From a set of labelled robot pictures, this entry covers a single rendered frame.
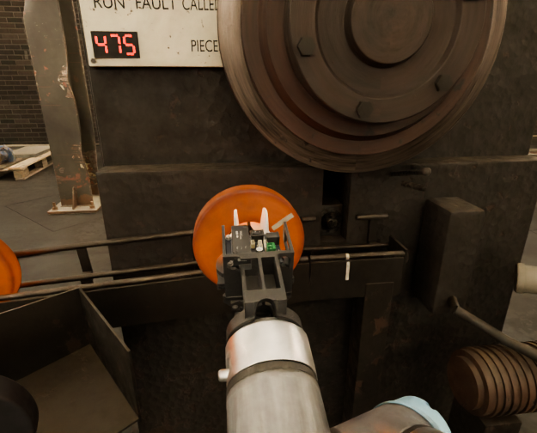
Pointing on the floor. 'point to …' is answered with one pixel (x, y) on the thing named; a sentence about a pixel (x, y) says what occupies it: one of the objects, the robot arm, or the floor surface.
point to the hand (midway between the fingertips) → (248, 228)
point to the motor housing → (498, 387)
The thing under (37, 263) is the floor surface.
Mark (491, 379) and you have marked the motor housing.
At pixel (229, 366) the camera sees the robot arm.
